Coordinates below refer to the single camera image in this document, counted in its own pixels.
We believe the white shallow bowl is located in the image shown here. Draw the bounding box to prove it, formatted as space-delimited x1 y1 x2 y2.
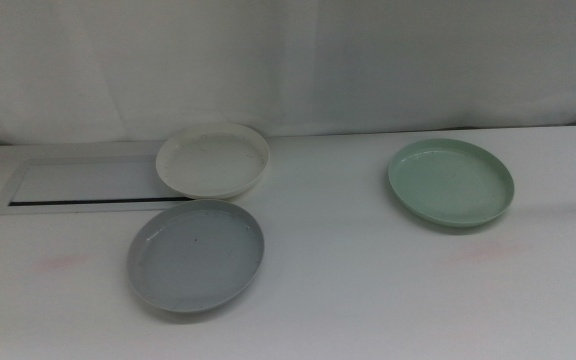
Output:
155 122 271 200

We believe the grey shallow bowl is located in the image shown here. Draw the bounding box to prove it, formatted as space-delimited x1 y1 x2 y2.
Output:
126 198 266 314

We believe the pale green shallow bowl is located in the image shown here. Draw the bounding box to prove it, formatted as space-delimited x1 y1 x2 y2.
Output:
387 138 516 229

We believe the white backdrop curtain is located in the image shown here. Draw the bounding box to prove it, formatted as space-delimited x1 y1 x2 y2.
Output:
0 0 576 147

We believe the white rectangular table cable hatch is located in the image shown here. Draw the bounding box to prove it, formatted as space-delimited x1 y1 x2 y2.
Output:
0 153 195 216

